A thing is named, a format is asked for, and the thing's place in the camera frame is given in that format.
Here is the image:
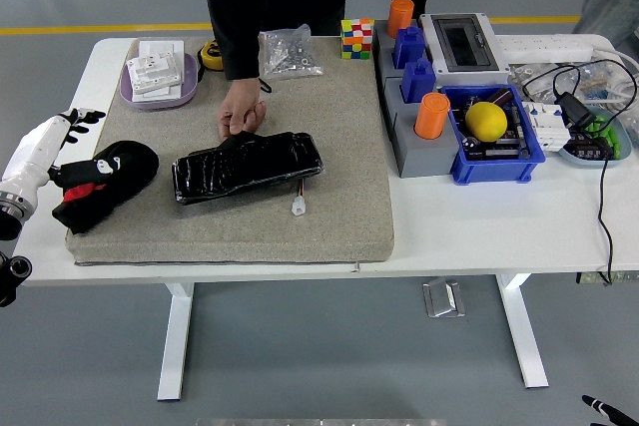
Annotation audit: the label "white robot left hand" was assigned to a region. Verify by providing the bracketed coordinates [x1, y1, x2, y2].
[1, 107, 122, 197]

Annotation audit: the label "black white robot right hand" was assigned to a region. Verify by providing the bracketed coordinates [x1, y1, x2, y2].
[581, 394, 639, 426]

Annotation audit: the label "person's right hand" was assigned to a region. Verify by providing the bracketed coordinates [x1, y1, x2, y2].
[217, 77, 269, 142]

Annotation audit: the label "black rag with red patch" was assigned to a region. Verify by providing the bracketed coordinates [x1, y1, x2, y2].
[51, 140, 161, 235]

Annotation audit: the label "purple tray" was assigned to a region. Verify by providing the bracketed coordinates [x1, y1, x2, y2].
[118, 52, 201, 111]

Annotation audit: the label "yellow tape measure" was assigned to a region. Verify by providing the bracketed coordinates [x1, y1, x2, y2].
[198, 40, 224, 71]

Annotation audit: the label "clear bag of screws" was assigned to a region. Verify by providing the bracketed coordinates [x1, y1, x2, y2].
[258, 23, 324, 81]

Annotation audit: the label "grey-brown mat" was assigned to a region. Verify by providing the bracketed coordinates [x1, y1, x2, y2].
[64, 35, 395, 266]

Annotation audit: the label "white table leg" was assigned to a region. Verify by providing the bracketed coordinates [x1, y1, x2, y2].
[157, 281, 196, 402]
[495, 273, 550, 390]

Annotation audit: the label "multicolour puzzle cube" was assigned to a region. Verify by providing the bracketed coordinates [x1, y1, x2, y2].
[340, 17, 375, 60]

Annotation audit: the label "grey peg holder base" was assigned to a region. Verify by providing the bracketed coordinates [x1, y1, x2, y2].
[372, 19, 434, 86]
[382, 75, 463, 180]

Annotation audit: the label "blue block peg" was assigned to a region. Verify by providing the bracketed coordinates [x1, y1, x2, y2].
[391, 25, 427, 71]
[400, 57, 437, 105]

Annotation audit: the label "orange cylinder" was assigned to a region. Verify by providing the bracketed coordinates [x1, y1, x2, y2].
[413, 92, 452, 141]
[386, 0, 415, 40]

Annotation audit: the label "metal floor socket plate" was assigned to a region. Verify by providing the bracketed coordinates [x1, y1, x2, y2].
[422, 276, 467, 319]

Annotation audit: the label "grey electrical distribution box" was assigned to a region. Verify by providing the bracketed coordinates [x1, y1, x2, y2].
[417, 11, 512, 90]

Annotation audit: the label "yellow ball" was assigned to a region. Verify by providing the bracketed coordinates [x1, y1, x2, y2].
[464, 101, 509, 144]

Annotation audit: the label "brown cylindrical part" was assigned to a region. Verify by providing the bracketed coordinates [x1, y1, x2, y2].
[487, 86, 515, 108]

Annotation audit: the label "blue plastic bin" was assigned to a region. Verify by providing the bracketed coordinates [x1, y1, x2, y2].
[438, 84, 547, 187]

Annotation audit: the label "black circuit board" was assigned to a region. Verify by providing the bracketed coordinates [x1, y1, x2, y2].
[459, 94, 533, 162]

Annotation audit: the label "black terminal block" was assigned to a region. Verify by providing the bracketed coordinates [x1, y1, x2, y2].
[568, 131, 615, 162]

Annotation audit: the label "light blue dish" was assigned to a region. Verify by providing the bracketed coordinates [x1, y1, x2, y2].
[557, 106, 634, 169]

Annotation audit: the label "green plastic parts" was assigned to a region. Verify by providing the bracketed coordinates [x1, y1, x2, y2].
[583, 115, 623, 158]

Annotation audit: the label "clear bag of rings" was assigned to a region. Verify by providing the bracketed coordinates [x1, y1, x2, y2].
[508, 62, 556, 103]

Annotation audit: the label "white circuit breaker block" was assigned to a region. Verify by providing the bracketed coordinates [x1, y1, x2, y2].
[521, 100, 572, 153]

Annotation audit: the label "black power adapter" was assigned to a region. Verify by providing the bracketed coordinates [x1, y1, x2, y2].
[554, 91, 598, 132]

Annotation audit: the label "white power strip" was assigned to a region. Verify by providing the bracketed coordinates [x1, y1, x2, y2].
[496, 34, 595, 64]

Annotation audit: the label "clear bag of blue parts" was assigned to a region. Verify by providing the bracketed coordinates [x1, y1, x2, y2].
[551, 60, 628, 104]

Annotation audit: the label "white wall switch plate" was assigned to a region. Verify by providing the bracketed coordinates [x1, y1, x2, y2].
[130, 82, 184, 103]
[137, 39, 178, 63]

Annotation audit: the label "white wall socket module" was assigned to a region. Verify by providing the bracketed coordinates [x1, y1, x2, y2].
[125, 53, 184, 95]

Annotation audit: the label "white wire connector plug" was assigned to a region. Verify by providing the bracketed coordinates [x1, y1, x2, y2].
[292, 179, 309, 218]

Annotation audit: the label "thin black cord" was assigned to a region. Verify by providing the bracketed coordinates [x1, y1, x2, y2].
[521, 57, 639, 286]

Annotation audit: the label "thick white cable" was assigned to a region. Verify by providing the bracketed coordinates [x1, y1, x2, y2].
[591, 46, 639, 98]

